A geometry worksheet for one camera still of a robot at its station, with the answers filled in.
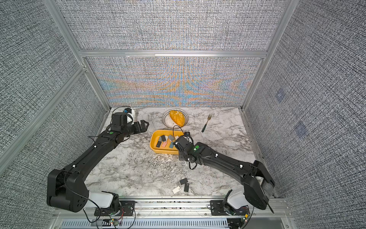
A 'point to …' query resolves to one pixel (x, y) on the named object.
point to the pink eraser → (164, 144)
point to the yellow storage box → (162, 140)
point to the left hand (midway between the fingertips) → (145, 123)
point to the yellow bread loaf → (177, 117)
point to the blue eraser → (171, 145)
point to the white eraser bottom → (176, 190)
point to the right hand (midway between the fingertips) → (184, 150)
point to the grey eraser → (171, 137)
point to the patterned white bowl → (168, 121)
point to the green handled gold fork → (208, 118)
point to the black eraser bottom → (186, 187)
